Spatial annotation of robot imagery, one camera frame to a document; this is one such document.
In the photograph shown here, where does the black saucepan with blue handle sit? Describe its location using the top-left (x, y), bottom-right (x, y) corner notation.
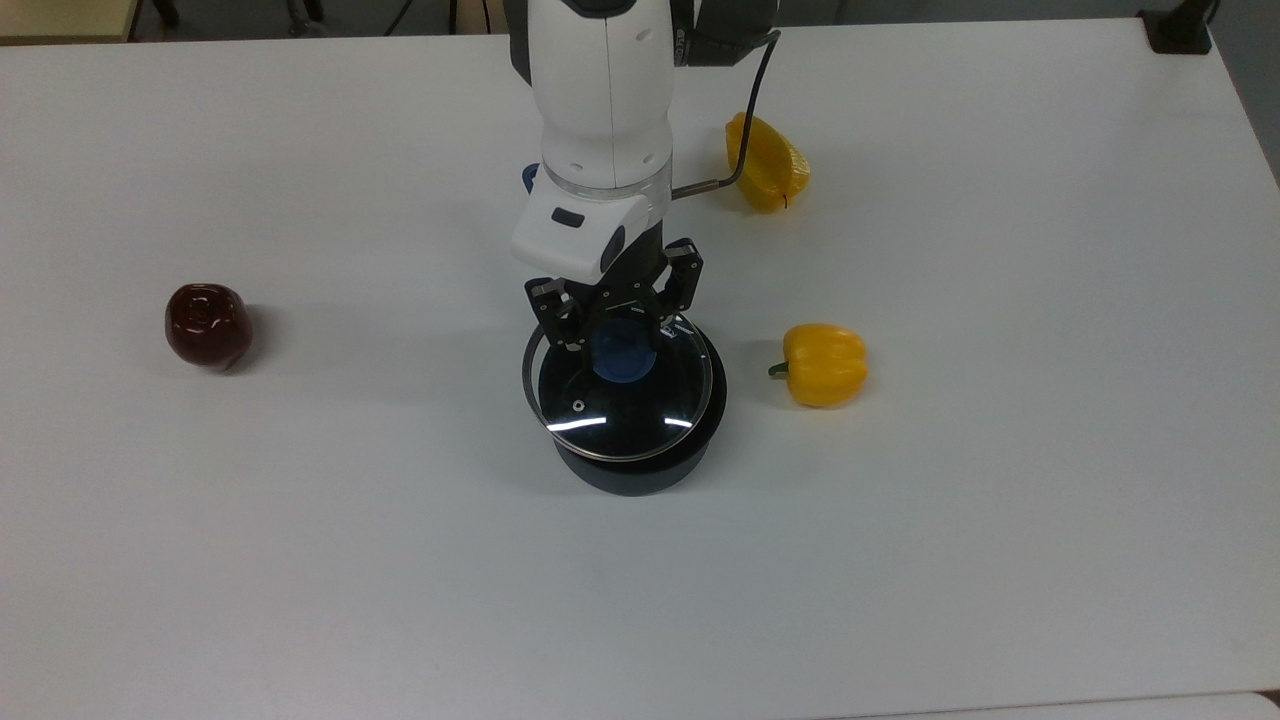
top-left (520, 164), bottom-right (729, 498)

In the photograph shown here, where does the yellow bell pepper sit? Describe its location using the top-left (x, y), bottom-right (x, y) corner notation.
top-left (767, 323), bottom-right (869, 409)

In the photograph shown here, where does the yellow starfruit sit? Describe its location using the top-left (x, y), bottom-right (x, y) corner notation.
top-left (725, 112), bottom-right (812, 214)

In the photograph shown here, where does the wooden desk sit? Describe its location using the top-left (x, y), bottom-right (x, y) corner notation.
top-left (0, 0), bottom-right (143, 45)

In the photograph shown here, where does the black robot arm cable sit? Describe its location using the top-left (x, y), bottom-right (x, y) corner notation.
top-left (670, 29), bottom-right (782, 199)

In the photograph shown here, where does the glass lid with blue knob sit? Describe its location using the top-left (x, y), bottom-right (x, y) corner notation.
top-left (520, 311), bottom-right (715, 464)

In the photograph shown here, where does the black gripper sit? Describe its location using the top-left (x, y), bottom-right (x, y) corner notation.
top-left (524, 221), bottom-right (705, 352)

